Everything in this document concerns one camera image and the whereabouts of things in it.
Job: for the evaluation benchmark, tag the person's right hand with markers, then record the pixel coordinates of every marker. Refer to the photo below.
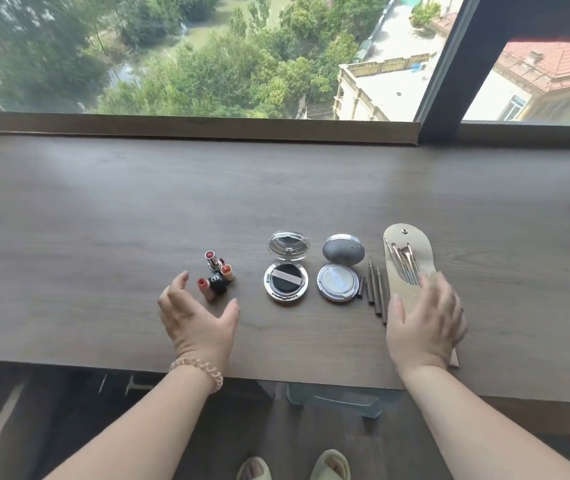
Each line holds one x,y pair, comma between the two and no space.
425,339

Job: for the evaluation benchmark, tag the person's left hand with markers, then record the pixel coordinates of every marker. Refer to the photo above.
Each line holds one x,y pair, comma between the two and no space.
197,334

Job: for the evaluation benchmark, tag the person's right thumb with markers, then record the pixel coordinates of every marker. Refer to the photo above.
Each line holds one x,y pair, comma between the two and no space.
396,309

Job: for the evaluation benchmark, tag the person's left thumb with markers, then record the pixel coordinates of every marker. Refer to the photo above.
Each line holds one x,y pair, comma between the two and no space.
230,312

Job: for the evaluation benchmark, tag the person's left forearm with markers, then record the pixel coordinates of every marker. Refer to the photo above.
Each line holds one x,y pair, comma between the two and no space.
150,429

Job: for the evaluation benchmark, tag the person's right forearm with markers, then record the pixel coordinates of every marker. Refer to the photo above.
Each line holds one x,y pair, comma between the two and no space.
475,424

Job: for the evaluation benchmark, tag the brown eyeliner pencil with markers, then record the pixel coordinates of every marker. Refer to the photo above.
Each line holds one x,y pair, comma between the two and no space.
371,282
385,302
379,292

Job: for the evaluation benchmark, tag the black lipstick tube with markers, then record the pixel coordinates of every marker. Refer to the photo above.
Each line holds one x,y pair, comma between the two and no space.
218,284

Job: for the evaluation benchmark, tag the red lipstick beige tube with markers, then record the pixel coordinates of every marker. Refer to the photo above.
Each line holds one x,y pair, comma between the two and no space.
205,289

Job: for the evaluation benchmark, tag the orange lipstick beige tube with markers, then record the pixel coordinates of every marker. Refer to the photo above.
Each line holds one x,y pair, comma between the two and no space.
227,272

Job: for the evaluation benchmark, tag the short dark pencil cap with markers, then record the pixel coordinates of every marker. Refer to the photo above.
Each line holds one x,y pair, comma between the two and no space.
363,287

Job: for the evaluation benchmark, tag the set of makeup brushes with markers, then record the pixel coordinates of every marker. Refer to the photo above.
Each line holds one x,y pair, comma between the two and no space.
406,267

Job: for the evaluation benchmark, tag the red lipstick silver tube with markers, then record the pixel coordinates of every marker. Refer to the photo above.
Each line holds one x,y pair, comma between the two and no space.
211,259

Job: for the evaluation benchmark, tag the beige brush pouch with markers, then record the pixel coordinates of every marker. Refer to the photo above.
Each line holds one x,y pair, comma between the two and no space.
422,254

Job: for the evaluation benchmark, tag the pink coil wrist band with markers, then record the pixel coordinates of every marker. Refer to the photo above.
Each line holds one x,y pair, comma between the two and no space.
205,368

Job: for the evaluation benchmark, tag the open clear-lid cushion compact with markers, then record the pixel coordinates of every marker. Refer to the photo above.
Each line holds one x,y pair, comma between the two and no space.
286,282

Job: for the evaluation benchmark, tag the open silver cushion compact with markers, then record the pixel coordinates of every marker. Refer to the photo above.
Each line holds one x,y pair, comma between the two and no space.
337,282

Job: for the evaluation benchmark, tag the person's left slipper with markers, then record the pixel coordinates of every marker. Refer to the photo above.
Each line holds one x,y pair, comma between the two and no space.
254,469

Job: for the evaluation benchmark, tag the person's slipper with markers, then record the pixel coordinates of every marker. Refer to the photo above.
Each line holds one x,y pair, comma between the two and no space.
254,469
330,465

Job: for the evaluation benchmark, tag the person's right slipper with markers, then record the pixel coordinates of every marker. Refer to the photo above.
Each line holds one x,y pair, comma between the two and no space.
330,465

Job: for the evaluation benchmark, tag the wooden window sill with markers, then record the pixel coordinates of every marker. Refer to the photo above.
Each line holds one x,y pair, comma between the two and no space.
195,127

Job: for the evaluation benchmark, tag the white building with balustrade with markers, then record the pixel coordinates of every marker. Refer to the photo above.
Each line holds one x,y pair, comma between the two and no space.
385,87

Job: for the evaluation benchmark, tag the green trees outside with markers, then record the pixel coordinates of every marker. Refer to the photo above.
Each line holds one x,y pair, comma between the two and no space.
190,49

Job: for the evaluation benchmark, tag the red tiled roof building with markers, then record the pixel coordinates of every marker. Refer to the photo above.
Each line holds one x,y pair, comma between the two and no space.
550,69

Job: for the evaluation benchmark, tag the dark window frame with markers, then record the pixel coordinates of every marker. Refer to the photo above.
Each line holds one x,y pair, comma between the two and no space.
457,54

